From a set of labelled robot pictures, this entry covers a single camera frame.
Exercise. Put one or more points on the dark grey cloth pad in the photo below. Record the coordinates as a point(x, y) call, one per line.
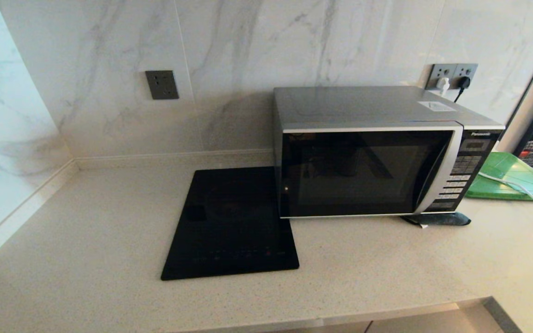
point(449, 218)

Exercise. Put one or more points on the beige cabinet front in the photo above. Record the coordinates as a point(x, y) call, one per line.
point(433, 324)
point(340, 330)

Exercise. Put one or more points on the grey wall socket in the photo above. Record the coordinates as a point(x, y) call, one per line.
point(438, 70)
point(467, 70)
point(162, 85)

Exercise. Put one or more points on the green plastic cutting board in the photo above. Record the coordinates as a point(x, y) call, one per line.
point(511, 182)

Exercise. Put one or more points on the silver Panasonic microwave oven body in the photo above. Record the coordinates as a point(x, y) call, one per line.
point(363, 105)

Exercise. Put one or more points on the black glass induction cooktop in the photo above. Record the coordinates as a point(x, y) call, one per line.
point(229, 222)

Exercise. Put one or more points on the white power plug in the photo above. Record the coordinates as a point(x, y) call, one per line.
point(443, 85)

